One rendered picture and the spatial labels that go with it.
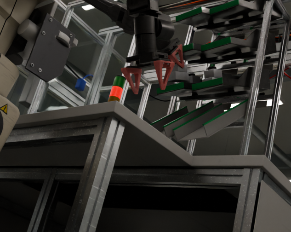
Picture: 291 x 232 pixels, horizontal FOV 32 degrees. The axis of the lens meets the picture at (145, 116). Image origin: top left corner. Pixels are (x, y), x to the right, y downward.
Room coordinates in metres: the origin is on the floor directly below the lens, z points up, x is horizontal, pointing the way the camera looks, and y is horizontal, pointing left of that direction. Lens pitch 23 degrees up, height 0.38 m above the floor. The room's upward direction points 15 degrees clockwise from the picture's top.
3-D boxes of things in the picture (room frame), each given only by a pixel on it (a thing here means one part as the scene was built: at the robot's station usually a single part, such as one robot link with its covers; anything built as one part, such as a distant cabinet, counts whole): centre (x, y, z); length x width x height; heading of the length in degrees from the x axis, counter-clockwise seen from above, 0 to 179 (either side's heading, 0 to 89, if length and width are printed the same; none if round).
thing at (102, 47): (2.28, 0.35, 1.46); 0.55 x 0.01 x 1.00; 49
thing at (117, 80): (2.07, 0.15, 1.39); 0.05 x 0.05 x 0.05
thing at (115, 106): (1.64, 0.14, 0.84); 0.90 x 0.70 x 0.03; 45
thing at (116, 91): (2.07, 0.15, 1.34); 0.05 x 0.05 x 0.05
